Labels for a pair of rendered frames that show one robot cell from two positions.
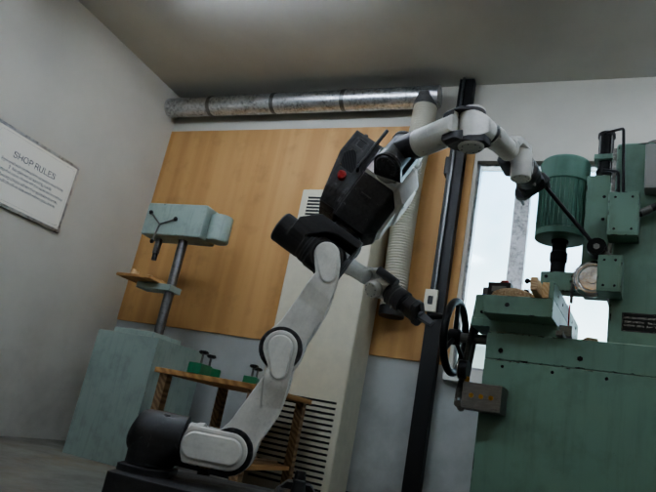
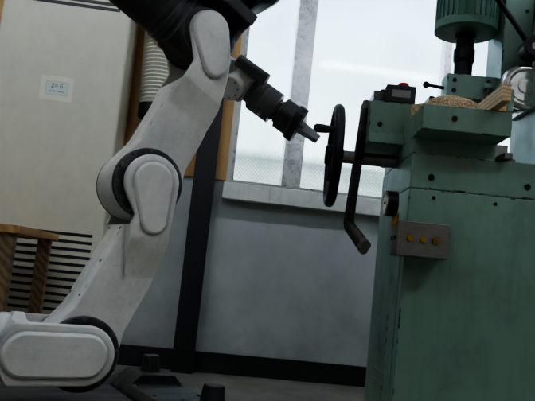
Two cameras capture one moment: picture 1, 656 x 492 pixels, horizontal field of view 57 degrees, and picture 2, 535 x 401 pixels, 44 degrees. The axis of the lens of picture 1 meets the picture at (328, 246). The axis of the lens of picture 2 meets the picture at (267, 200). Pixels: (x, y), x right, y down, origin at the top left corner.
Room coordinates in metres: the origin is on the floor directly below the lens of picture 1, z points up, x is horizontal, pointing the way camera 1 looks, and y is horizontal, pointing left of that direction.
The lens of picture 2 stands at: (0.71, 0.54, 0.47)
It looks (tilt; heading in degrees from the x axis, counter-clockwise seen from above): 6 degrees up; 330
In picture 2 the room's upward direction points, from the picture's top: 6 degrees clockwise
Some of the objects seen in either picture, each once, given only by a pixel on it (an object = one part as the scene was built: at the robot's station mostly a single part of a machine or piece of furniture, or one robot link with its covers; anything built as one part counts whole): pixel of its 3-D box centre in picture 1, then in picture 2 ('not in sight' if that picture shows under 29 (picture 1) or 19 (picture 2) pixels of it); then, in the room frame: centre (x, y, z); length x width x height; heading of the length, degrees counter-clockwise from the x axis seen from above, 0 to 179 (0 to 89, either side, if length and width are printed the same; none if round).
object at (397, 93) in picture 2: (498, 292); (391, 98); (2.12, -0.65, 0.99); 0.13 x 0.11 x 0.06; 149
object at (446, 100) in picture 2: (512, 294); (451, 104); (1.86, -0.61, 0.92); 0.14 x 0.09 x 0.04; 59
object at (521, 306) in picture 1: (520, 326); (419, 142); (2.08, -0.72, 0.87); 0.61 x 0.30 x 0.06; 149
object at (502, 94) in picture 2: (550, 309); (466, 123); (1.96, -0.78, 0.92); 0.62 x 0.02 x 0.04; 149
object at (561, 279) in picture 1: (561, 285); (468, 92); (2.01, -0.83, 1.03); 0.14 x 0.07 x 0.09; 59
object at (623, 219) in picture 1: (624, 217); not in sight; (1.78, -0.92, 1.22); 0.09 x 0.08 x 0.15; 59
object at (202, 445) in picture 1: (218, 447); (48, 348); (2.03, 0.22, 0.28); 0.21 x 0.20 x 0.13; 89
